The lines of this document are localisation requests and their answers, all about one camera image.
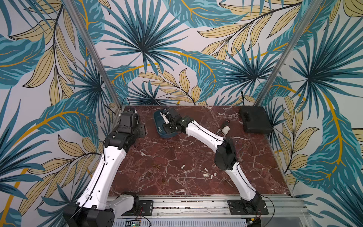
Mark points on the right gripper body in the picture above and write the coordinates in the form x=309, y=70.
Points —
x=167, y=118

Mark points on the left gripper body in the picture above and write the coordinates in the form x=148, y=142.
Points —
x=139, y=132

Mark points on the teal plastic storage box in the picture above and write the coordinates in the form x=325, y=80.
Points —
x=160, y=123

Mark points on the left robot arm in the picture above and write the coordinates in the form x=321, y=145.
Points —
x=92, y=208

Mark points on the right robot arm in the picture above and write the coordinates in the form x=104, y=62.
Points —
x=224, y=149

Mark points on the black and white bottle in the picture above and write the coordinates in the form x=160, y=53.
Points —
x=224, y=128

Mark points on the black plastic case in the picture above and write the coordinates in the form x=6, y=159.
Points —
x=255, y=120

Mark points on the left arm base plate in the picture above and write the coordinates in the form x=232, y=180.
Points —
x=143, y=208

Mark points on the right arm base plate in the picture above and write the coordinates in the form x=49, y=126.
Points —
x=242, y=207

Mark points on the aluminium frame rail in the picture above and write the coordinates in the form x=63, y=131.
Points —
x=276, y=208

